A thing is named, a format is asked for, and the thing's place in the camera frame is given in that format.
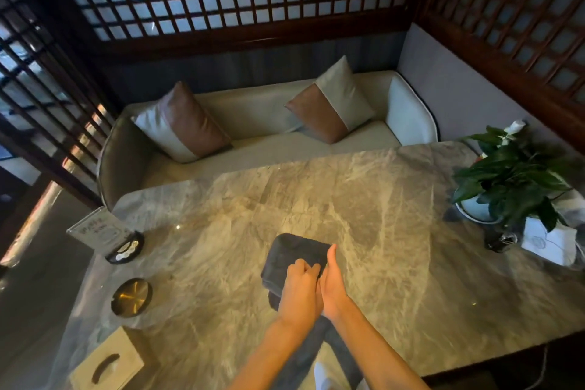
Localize white plant pot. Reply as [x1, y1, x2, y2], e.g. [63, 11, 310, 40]
[455, 195, 503, 225]

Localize person's light trousers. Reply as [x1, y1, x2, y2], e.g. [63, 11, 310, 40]
[313, 342, 370, 390]

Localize small black holder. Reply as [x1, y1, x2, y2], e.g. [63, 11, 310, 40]
[484, 225, 520, 254]

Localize white paper napkin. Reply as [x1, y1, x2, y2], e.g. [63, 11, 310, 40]
[520, 216, 579, 267]

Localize person's right forearm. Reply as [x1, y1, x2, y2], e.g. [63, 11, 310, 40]
[331, 300, 431, 390]

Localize brown and grey cushion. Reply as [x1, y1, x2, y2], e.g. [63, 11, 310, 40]
[284, 55, 377, 145]

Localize round gold ashtray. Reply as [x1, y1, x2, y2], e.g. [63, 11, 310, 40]
[111, 278, 153, 318]

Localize person's left forearm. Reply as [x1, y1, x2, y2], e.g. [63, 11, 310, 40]
[227, 319, 308, 390]

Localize green potted plant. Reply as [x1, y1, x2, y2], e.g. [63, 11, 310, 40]
[450, 120, 582, 233]

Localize dark grey towel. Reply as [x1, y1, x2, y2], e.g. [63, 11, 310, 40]
[261, 233, 365, 390]

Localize beige upholstered sofa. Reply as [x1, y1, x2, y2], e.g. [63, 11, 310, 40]
[97, 70, 440, 211]

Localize person's left hand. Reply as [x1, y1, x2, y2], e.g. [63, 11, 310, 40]
[277, 258, 324, 329]

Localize brown and white cushion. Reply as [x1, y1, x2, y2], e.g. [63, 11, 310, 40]
[131, 81, 232, 164]

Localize wooden tissue box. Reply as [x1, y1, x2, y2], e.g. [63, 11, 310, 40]
[69, 326, 148, 390]

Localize person's right hand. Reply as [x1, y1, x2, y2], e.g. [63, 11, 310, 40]
[318, 244, 355, 320]

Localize thin grey cable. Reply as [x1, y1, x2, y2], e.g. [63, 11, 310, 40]
[526, 343, 550, 390]

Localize clear acrylic table sign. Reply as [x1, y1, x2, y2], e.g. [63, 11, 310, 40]
[66, 206, 145, 265]

